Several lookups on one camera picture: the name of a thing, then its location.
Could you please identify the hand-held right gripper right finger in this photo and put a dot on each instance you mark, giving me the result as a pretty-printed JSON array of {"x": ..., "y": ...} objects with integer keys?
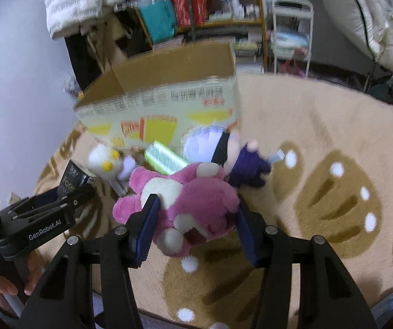
[{"x": 248, "y": 238}]

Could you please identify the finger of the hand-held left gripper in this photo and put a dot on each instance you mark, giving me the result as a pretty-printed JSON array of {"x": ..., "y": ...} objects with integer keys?
[
  {"x": 56, "y": 199},
  {"x": 64, "y": 209}
]

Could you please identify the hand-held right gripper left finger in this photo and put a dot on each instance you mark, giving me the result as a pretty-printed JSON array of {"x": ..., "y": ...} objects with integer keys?
[{"x": 146, "y": 228}]

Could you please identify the pink plush bear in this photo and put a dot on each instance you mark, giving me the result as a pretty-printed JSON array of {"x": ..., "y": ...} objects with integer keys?
[{"x": 200, "y": 195}]

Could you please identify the person's left hand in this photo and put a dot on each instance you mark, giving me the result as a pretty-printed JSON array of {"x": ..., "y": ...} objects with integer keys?
[{"x": 1, "y": 289}]

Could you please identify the small black box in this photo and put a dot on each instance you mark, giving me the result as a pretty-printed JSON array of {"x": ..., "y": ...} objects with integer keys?
[{"x": 71, "y": 178}]

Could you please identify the white plush toy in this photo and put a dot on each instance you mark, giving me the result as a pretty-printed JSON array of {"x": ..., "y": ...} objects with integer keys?
[{"x": 100, "y": 157}]

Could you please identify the purple-haired plush doll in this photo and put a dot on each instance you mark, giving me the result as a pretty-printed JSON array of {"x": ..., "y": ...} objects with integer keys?
[{"x": 248, "y": 168}]

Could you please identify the green striped packet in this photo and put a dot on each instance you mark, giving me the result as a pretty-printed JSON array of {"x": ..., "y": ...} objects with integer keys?
[{"x": 164, "y": 157}]

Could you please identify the beige paw print rug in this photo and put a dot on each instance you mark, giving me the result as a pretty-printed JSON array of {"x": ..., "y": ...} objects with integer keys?
[{"x": 320, "y": 126}]

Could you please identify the person's leg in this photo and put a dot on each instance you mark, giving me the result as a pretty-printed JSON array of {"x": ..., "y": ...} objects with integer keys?
[{"x": 388, "y": 308}]

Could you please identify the beige cloth bag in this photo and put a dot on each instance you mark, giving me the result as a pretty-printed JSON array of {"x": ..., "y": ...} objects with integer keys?
[{"x": 109, "y": 51}]

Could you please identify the cardboard box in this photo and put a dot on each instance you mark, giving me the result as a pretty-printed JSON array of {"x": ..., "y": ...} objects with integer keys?
[{"x": 169, "y": 72}]

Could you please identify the white puffer jacket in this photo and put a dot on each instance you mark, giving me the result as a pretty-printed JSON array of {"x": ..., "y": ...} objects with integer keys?
[{"x": 76, "y": 0}]

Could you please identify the white rolling cart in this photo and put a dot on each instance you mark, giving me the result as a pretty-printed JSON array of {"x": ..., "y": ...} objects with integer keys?
[{"x": 291, "y": 41}]

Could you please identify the teal bag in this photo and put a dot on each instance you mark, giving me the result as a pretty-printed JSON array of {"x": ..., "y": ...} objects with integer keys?
[{"x": 157, "y": 17}]

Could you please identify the wooden bookshelf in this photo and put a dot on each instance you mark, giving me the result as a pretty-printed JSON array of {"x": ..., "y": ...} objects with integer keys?
[{"x": 224, "y": 24}]

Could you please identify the red striped packets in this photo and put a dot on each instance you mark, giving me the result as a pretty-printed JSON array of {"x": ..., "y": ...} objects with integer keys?
[{"x": 189, "y": 5}]

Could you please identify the white bedding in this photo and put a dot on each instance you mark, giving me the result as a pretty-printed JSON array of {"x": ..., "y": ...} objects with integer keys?
[{"x": 381, "y": 17}]

